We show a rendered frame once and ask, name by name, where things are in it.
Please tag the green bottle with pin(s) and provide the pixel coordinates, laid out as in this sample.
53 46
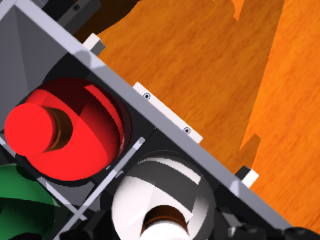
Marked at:
26 205

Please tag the red bottle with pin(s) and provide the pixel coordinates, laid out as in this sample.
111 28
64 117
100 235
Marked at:
87 129

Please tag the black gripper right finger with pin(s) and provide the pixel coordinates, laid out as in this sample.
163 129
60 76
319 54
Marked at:
227 224

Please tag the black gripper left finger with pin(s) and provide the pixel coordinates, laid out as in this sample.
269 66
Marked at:
99 227

